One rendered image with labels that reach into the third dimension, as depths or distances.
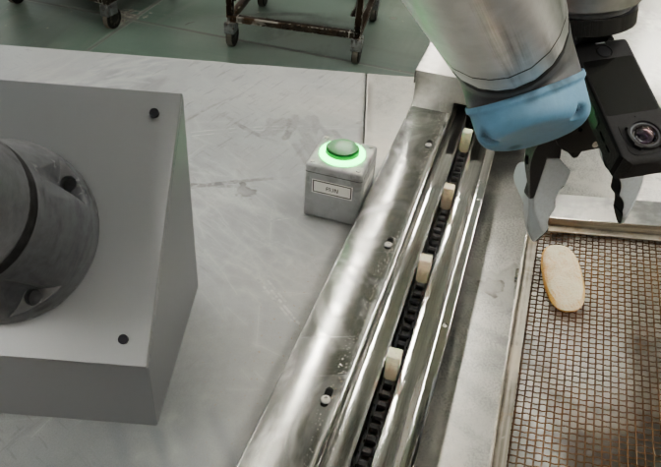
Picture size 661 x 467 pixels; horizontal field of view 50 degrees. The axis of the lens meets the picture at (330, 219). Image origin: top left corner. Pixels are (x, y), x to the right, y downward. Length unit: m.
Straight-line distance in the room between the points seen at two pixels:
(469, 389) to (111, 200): 0.37
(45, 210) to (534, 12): 0.37
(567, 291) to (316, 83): 0.62
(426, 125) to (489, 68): 0.61
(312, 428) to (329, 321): 0.12
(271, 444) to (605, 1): 0.42
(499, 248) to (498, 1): 0.57
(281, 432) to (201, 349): 0.15
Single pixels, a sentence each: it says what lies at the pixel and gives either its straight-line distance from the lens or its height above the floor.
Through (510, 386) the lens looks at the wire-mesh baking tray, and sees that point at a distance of 0.62.
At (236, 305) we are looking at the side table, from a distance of 0.76.
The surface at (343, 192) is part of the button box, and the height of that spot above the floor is 0.87.
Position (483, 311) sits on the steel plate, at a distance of 0.78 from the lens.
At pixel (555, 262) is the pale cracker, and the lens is 0.73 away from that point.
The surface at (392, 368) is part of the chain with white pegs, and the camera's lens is 0.66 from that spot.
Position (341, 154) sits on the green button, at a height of 0.91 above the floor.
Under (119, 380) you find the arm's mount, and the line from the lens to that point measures 0.63.
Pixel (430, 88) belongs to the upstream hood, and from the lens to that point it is 1.02.
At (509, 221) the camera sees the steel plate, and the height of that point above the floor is 0.82.
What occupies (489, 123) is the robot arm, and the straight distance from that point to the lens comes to 0.46.
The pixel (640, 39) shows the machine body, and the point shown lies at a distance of 1.55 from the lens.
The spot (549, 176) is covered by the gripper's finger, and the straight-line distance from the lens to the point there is 0.64.
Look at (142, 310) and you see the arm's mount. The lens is 0.60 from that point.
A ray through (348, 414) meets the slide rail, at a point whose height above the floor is 0.85.
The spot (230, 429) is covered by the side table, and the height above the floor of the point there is 0.82.
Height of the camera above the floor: 1.35
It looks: 38 degrees down
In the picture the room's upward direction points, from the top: 4 degrees clockwise
